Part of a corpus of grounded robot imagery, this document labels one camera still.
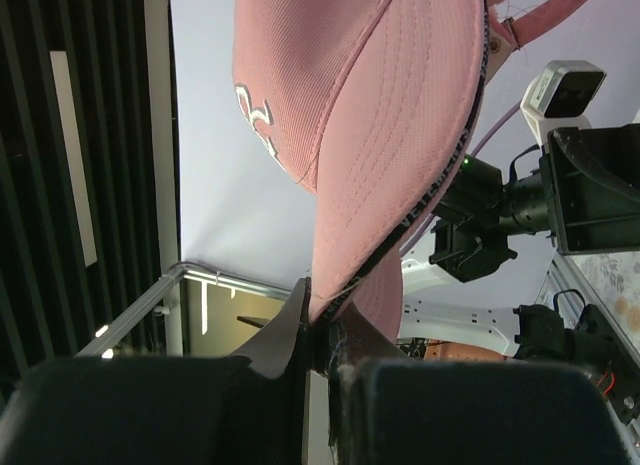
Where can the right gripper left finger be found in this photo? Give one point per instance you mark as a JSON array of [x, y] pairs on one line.
[[245, 408]]

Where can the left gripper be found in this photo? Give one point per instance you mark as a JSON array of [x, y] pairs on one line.
[[587, 195]]

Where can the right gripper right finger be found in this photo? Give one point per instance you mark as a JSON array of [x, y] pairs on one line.
[[389, 408]]

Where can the pink baseball cap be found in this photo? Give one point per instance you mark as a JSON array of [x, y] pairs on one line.
[[370, 105]]

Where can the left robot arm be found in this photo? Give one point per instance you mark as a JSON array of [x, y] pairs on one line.
[[468, 245]]

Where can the floral table mat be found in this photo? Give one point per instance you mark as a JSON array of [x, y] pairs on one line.
[[615, 279]]

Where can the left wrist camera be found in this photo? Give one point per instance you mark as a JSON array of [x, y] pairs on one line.
[[559, 96]]

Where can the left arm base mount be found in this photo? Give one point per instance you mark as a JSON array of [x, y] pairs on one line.
[[592, 345]]

